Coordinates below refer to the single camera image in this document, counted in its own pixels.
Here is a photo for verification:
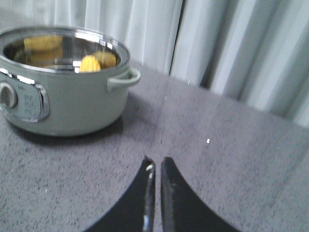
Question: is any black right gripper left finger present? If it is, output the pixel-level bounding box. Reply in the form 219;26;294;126
86;156;155;232

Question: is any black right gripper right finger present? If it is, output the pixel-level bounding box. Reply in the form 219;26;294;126
161;157;238;232

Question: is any yellow corn cob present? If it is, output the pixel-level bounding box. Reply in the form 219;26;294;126
79;55;101;73

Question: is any green electric cooking pot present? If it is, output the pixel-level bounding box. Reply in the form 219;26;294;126
0;26;140;136

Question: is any grey pleated curtain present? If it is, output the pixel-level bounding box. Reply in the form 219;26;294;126
0;0;309;127

